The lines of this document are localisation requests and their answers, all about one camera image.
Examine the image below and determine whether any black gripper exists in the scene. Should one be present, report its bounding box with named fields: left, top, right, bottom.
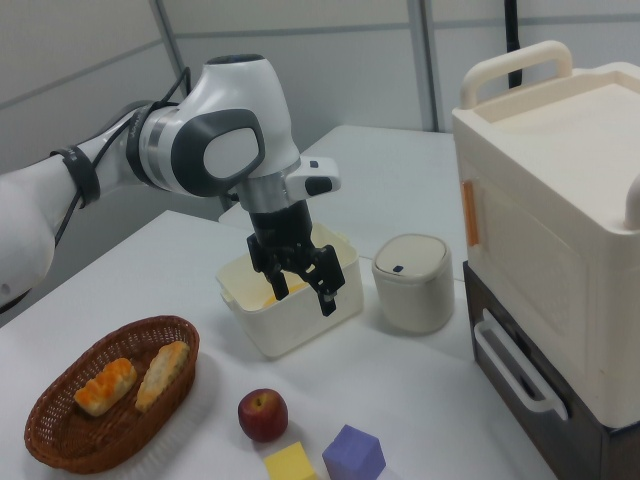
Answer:
left=246, top=196, right=346, bottom=318

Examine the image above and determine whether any pale long bread roll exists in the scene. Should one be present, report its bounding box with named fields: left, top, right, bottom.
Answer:
left=135, top=340, right=192, bottom=414

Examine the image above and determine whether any orange-topped bread roll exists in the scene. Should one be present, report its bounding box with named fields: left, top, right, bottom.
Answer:
left=74, top=357, right=138, bottom=417

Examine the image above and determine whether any white square plastic bin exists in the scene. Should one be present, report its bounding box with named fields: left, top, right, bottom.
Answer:
left=215, top=222, right=365, bottom=359

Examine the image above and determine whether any small white lidded trash can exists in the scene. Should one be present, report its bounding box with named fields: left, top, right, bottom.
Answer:
left=370, top=233, right=455, bottom=335

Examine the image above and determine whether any red apple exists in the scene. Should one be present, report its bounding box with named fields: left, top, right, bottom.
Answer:
left=237, top=388, right=290, bottom=443

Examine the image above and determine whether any purple foam cube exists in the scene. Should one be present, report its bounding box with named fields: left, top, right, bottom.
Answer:
left=321, top=424, right=387, bottom=480

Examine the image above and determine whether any yellow foam cube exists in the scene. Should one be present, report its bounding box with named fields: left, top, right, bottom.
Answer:
left=263, top=440, right=319, bottom=480

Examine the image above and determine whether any brown wicker basket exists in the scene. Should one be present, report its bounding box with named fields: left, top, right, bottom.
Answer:
left=23, top=314, right=201, bottom=475

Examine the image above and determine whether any cream toy microwave oven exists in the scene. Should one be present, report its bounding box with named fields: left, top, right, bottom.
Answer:
left=451, top=40, right=640, bottom=429

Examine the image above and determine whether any black vertical pole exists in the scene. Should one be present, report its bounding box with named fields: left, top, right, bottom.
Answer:
left=502, top=0, right=524, bottom=90

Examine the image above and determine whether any dark brown drawer cabinet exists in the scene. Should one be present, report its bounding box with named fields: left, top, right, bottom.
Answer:
left=462, top=261, right=640, bottom=480

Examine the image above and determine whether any white drawer handle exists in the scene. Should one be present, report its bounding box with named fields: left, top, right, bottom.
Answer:
left=473, top=321, right=570, bottom=421

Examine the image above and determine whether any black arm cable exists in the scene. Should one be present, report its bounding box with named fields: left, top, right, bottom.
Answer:
left=48, top=67, right=193, bottom=251

